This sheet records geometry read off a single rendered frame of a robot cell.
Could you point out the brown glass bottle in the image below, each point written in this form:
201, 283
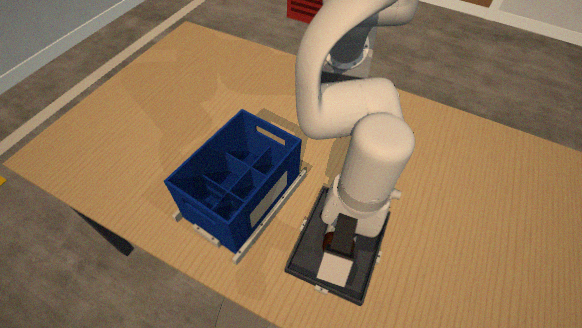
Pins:
329, 235

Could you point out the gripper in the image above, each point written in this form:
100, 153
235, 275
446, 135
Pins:
368, 225

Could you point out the blue divided crate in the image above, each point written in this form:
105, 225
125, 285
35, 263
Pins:
209, 173

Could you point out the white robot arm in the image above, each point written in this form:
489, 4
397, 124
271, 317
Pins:
381, 143

